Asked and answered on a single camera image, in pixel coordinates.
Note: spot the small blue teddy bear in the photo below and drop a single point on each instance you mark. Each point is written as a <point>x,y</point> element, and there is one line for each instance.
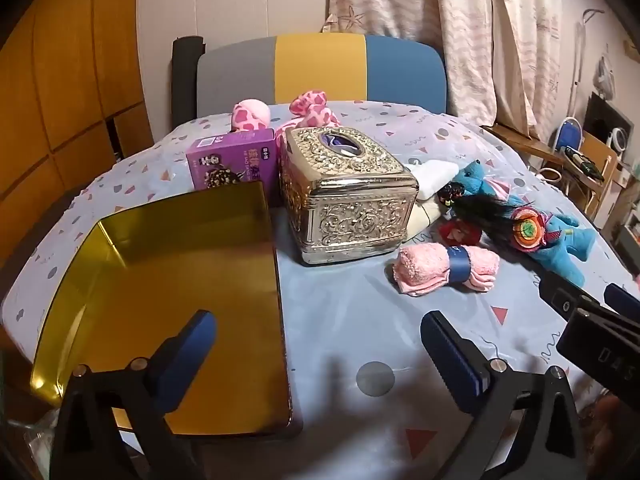
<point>470,177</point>

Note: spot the purple snack box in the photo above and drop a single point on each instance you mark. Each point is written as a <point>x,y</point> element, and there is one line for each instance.
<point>235,160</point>

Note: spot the wooden side table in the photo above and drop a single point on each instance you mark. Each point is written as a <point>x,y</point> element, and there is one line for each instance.
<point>520,142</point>

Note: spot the black hair iron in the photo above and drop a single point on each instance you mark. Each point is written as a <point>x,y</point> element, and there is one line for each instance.
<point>585,162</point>

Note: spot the garment steamer stand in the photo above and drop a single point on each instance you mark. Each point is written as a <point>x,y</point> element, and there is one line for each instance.
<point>605,77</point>

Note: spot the white towel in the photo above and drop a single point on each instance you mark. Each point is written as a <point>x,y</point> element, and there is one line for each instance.
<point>432,177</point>

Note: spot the blue folding chair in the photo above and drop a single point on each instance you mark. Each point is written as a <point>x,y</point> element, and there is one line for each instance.
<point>567,135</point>

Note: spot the cream ship print curtain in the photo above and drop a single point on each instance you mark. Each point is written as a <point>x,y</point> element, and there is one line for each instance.
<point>450,25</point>

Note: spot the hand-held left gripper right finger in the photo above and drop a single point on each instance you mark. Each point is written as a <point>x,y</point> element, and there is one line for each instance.
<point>452,360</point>

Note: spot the black feather hair clip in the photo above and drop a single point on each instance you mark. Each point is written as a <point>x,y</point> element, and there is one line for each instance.
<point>480,207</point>

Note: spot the black monitor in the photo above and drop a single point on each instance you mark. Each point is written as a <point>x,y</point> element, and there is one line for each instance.
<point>600,115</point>

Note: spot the pink towel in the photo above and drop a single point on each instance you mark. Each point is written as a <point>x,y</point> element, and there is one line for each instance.
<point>425,270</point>

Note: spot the gold metal tray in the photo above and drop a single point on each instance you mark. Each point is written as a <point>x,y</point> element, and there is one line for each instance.
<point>175,285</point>

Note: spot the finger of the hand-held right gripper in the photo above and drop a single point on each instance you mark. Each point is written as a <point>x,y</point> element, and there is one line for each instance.
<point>565,297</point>
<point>622,297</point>

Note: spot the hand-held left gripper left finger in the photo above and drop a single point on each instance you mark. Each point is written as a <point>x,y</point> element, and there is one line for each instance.
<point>182,360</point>

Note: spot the pink spotted plush toy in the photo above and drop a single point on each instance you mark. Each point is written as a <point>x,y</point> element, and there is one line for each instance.
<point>250,115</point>

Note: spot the orange wooden wardrobe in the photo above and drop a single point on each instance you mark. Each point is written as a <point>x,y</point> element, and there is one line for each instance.
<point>65,85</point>

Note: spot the white round fan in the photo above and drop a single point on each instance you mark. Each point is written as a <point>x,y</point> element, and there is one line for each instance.
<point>623,138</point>

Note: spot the grey yellow blue chair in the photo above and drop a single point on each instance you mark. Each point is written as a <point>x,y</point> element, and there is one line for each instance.
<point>320,70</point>

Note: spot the patterned light blue tablecloth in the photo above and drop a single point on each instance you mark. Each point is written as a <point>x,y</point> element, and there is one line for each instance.
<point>350,320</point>

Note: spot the blue plush toy with lollipop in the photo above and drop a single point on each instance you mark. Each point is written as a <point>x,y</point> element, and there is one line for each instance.
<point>560,250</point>

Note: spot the red plush toy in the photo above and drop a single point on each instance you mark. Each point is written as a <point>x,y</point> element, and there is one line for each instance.
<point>460,233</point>

